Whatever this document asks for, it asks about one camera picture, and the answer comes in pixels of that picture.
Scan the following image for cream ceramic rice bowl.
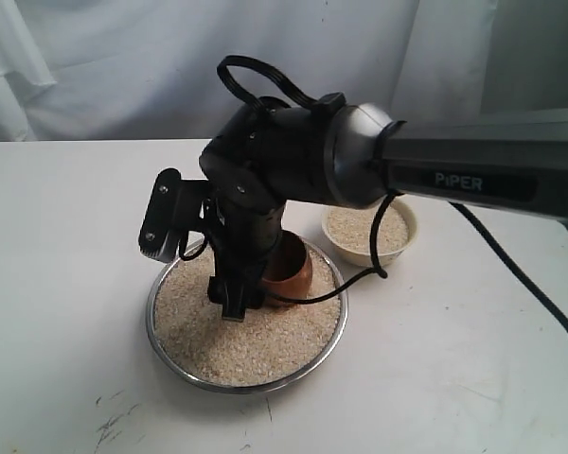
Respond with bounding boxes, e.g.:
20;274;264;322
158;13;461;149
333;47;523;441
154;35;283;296
322;199;418;268

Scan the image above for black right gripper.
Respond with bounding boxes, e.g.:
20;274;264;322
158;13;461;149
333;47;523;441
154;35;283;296
206;194;284;322

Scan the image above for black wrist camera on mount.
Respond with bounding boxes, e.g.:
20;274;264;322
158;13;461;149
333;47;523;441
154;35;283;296
138;168;212;263

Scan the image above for large steel rice plate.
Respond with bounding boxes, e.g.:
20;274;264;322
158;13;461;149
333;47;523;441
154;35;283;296
145;251;348;394

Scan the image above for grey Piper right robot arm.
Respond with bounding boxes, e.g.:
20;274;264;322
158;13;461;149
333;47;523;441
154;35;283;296
139;97;568;320

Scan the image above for white backdrop cloth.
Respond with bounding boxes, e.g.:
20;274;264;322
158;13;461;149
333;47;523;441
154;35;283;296
0;1;568;141

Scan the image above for black camera cable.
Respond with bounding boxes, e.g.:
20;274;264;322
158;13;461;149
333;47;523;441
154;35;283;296
175;192;393;306

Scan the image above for flat black ribbon cable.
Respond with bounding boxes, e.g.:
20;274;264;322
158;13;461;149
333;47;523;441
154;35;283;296
216;55;346;114

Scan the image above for brown wooden cup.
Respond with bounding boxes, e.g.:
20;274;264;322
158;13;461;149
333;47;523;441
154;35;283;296
261;230;312;300

